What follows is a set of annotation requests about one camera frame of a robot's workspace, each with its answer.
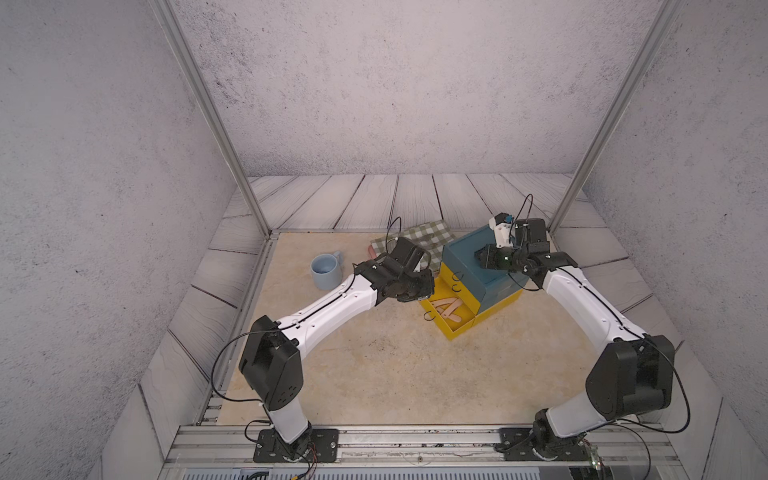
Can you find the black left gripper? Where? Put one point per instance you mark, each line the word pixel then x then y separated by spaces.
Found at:
pixel 427 286

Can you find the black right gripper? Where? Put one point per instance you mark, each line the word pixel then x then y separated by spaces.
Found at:
pixel 489 254

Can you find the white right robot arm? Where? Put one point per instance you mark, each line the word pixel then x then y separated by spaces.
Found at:
pixel 634 372

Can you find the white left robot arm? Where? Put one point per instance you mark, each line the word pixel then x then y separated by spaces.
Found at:
pixel 273 355

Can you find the teal drawer cabinet box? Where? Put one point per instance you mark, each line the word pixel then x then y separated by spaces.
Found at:
pixel 489 286

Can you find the green checkered cloth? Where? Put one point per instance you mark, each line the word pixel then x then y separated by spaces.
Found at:
pixel 430 236

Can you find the light blue mug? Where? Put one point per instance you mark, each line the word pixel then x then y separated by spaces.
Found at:
pixel 326 270

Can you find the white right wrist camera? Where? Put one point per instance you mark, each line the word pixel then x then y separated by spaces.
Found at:
pixel 501 225

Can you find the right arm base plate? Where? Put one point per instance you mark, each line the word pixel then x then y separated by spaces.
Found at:
pixel 524 444

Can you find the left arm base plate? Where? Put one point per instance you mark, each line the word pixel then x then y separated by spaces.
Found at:
pixel 315 444

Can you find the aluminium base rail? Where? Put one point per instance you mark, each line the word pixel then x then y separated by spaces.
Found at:
pixel 423 452

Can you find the aluminium frame post right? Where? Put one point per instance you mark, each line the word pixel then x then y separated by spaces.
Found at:
pixel 641 63

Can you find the aluminium frame post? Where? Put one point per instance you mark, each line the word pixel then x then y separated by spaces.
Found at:
pixel 641 63
pixel 171 27

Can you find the aluminium frame post left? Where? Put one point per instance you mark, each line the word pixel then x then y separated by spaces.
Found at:
pixel 171 27

